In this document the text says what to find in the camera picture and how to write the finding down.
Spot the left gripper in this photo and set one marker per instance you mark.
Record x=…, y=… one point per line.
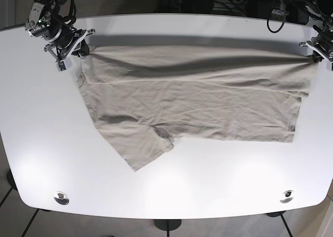
x=321, y=44

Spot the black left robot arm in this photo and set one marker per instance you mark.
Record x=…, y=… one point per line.
x=322, y=8

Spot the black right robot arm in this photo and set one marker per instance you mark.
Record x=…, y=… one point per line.
x=62, y=10

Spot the black table base foot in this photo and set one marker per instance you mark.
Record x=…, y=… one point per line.
x=165, y=225

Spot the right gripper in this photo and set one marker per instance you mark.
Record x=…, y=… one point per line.
x=62, y=40

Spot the left chrome table grommet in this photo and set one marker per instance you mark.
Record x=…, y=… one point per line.
x=61, y=198

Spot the beige T-shirt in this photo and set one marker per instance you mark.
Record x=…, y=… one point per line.
x=142, y=98

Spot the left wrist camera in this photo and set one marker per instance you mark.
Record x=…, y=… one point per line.
x=329, y=64

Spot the chrome table grommet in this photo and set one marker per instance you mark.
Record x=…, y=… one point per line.
x=287, y=196
x=61, y=198

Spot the right chrome table grommet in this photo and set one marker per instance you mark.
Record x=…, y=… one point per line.
x=287, y=196

